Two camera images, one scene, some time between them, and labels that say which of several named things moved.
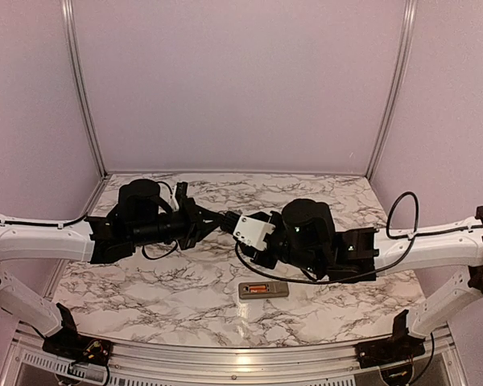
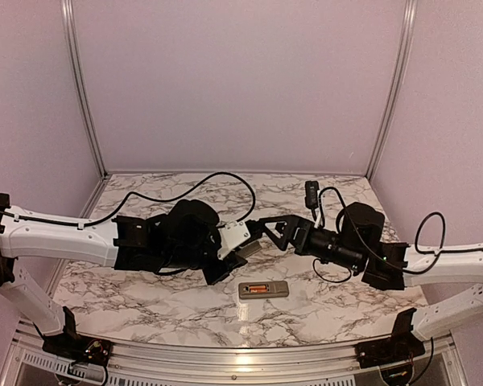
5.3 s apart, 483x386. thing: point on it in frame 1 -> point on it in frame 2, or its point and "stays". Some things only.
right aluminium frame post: (408, 27) stays
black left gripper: (194, 216) -> (214, 275)
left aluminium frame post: (68, 10) stays
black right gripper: (256, 257) -> (293, 220)
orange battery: (258, 289) stays
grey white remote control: (263, 289) stays
